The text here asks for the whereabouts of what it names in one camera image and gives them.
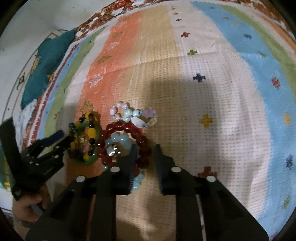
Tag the white grey cloth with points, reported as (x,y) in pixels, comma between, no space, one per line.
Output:
(21,121)

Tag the colourful striped mat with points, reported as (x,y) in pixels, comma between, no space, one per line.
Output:
(221,79)

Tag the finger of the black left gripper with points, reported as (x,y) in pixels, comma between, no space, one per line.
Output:
(58,148)
(46,142)

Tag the left hand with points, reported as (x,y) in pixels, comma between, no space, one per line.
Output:
(22,209)

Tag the green jade bangle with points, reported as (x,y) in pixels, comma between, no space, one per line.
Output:
(83,149)

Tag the brown floral bedsheet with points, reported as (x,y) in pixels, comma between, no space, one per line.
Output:
(273,10)

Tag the teal quilted blanket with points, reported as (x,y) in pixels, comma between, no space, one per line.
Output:
(49,56)

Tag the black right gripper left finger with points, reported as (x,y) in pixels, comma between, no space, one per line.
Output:
(86,209)

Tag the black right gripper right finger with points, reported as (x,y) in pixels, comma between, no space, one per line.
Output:
(205,208)

